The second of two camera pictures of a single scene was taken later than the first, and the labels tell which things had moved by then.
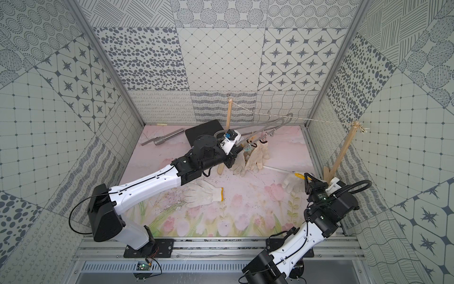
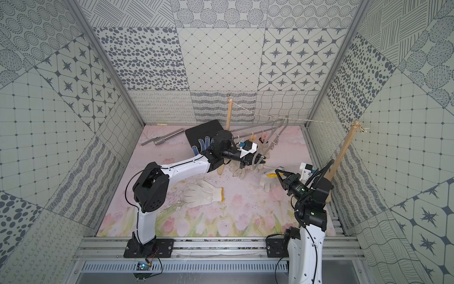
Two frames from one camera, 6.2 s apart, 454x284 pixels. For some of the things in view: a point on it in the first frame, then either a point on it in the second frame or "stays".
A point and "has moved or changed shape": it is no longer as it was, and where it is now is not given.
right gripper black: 315,187 to 291,179
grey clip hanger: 263,128 has moved or changed shape
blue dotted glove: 201,193 stays
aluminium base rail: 114,250 stays
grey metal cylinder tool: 158,140 stays
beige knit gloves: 262,153 stays
